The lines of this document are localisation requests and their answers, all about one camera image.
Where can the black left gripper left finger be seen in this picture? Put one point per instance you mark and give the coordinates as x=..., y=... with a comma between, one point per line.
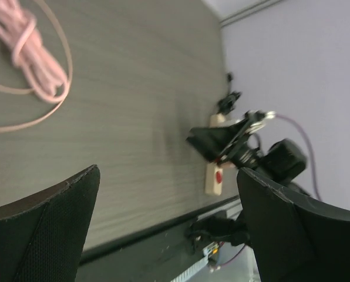
x=42, y=235

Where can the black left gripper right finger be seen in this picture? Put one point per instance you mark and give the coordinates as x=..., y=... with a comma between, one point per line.
x=294, y=237

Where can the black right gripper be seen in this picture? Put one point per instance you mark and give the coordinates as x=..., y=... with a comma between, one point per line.
x=240, y=145

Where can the beige power strip red sockets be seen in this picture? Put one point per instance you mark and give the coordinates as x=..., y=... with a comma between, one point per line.
x=214, y=174

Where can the white slotted cable duct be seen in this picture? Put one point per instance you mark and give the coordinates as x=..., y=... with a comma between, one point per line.
x=191, y=271

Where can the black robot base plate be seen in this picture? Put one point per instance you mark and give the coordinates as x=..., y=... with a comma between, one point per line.
x=158, y=253

